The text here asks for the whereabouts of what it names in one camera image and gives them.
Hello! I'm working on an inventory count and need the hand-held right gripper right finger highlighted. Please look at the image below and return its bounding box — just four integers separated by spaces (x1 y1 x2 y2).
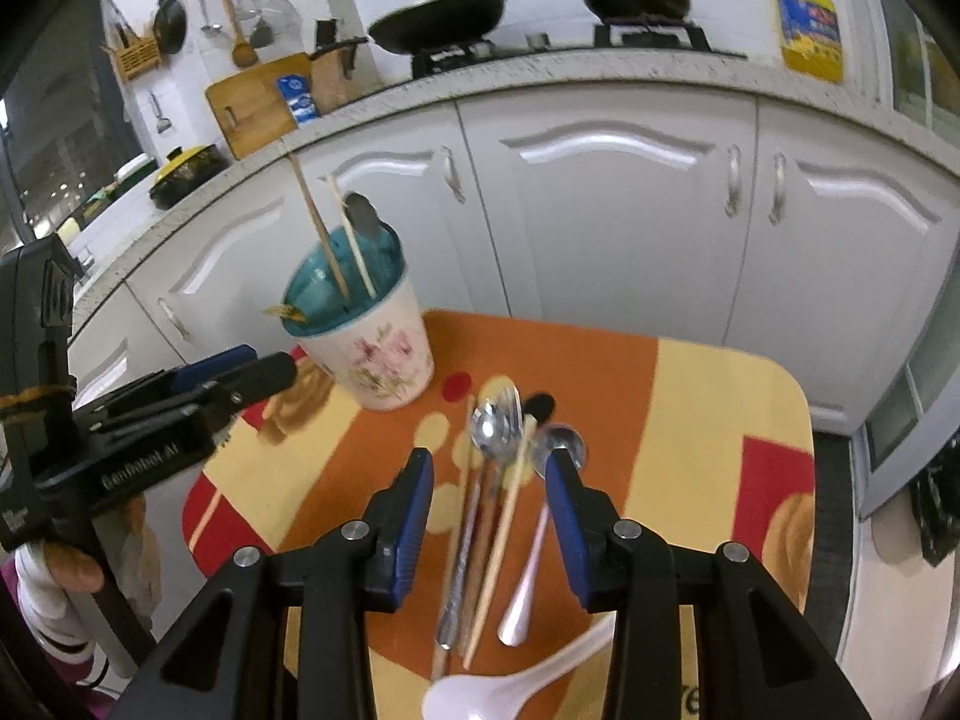
544 448 875 720

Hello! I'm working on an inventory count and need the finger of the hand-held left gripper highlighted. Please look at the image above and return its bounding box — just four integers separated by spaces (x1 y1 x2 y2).
176 354 299 428
90 346 257 413

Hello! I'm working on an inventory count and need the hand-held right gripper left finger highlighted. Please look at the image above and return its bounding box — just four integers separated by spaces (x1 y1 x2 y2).
112 448 436 720

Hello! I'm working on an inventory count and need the pale bamboo chopstick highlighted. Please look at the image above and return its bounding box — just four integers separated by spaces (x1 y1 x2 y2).
461 416 539 672
325 174 378 299

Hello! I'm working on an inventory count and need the round metal spoon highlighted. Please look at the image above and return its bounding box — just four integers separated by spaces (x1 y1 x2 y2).
497 424 587 647

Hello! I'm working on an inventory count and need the white floral utensil holder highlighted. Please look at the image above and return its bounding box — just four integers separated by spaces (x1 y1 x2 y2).
281 225 436 413

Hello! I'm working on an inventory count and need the oval metal spoon patterned handle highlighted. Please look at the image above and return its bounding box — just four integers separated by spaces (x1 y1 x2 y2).
435 399 502 650

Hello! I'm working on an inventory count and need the silver metal fork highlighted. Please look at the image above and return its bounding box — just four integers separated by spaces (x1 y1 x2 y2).
459 381 524 657

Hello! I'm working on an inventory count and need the white plastic spoon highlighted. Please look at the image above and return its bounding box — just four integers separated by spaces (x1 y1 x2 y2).
420 611 617 720

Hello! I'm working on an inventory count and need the person's left forearm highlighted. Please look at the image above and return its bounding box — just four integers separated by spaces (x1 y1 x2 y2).
11 544 113 691

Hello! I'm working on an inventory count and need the person's left hand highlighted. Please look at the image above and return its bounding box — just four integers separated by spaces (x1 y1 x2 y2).
43 496 162 605

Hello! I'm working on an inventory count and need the white cabinet door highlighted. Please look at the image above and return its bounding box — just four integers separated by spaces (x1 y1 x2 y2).
720 101 960 436
289 101 488 316
64 277 188 406
457 94 762 350
124 165 305 361

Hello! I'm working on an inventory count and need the printed rose mat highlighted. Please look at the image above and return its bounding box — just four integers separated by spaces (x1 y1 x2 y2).
182 307 817 720

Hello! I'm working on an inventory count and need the black pot yellow lid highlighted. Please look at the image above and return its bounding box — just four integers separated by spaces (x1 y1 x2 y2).
148 144 228 211

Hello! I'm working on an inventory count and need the white green container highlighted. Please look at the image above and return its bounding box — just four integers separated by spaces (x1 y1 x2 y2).
112 152 155 188

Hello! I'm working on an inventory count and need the wooden cutting board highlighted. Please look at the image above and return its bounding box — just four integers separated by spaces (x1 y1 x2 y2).
205 52 316 161

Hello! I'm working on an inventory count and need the blue white packet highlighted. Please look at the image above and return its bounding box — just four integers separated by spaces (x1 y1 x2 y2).
276 75 320 125

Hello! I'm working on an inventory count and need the dark window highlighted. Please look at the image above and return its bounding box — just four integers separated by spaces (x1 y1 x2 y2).
0 37 151 241

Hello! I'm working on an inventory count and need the wooden knife block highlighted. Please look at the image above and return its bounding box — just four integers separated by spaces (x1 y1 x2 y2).
309 19 370 115

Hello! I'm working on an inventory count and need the wooden spatula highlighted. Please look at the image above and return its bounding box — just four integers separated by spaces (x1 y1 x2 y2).
219 0 258 68

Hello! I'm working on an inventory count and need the wooden chopstick caddy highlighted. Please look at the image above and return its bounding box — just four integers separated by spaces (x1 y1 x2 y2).
101 15 164 82

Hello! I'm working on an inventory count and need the metal turner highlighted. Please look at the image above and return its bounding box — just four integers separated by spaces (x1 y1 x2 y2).
240 0 277 46

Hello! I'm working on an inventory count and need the small black pan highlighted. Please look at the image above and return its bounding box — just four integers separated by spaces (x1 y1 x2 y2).
152 0 188 56

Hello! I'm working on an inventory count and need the glass panel door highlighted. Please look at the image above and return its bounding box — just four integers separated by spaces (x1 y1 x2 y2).
859 0 960 522

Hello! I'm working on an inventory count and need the black plastic bag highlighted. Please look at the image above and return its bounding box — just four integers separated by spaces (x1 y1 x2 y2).
910 457 960 569

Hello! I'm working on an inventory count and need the black wok with lid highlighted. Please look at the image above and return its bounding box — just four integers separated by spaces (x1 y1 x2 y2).
367 0 507 55

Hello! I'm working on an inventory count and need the black gas stove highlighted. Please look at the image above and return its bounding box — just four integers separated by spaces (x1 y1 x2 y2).
409 15 751 80

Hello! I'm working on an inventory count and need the yellow oil bottle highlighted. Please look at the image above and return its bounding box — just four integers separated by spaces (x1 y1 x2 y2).
772 0 845 83

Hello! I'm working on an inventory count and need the metal cabinet handle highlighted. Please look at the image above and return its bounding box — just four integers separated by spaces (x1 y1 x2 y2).
156 296 192 342
439 144 467 203
724 146 745 218
766 152 788 226

